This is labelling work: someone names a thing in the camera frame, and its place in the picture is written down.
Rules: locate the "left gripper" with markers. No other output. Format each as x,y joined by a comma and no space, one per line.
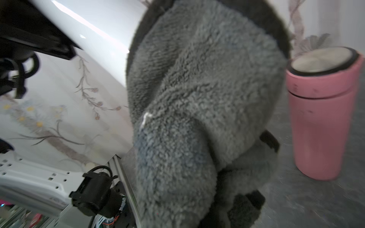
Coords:
25,31

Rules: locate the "white thermos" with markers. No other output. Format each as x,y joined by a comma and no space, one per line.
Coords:
103,29

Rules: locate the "grey cloth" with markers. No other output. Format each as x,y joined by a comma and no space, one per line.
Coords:
203,79

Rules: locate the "pink thermos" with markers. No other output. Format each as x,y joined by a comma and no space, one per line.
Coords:
322,87

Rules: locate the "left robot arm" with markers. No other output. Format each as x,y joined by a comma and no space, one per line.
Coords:
37,186

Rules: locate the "aluminium front rail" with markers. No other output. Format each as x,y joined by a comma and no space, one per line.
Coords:
125,179

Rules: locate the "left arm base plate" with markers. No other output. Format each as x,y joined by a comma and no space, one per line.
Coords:
117,212

